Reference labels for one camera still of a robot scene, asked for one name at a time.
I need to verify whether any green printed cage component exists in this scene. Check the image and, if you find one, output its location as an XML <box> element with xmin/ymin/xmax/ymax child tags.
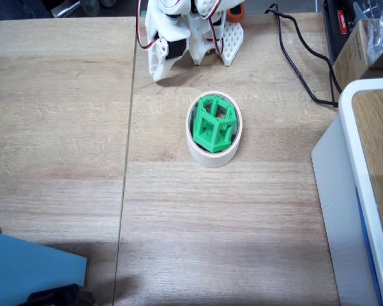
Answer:
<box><xmin>191</xmin><ymin>95</ymin><xmax>236</xmax><ymax>153</ymax></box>

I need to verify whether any orange and black table clamp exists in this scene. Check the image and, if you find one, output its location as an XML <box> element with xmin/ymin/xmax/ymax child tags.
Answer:
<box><xmin>226</xmin><ymin>1</ymin><xmax>246</xmax><ymax>24</ymax></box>

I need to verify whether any beige masking tape roll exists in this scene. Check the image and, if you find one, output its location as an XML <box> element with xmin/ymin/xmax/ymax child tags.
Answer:
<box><xmin>184</xmin><ymin>91</ymin><xmax>243</xmax><ymax>169</ymax></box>

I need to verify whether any black power supply device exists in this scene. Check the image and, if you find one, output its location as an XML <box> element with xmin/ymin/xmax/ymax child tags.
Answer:
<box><xmin>321</xmin><ymin>0</ymin><xmax>371</xmax><ymax>64</ymax></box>

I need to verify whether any brown cardboard box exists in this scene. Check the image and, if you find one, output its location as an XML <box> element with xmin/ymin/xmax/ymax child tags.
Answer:
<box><xmin>331</xmin><ymin>18</ymin><xmax>383</xmax><ymax>94</ymax></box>

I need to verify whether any blue-grey flat box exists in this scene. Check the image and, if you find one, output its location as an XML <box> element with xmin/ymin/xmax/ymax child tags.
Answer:
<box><xmin>0</xmin><ymin>231</ymin><xmax>88</xmax><ymax>306</ymax></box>

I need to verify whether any black power cable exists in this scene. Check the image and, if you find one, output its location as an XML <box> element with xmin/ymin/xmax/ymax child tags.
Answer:
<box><xmin>264</xmin><ymin>2</ymin><xmax>341</xmax><ymax>108</ymax></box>

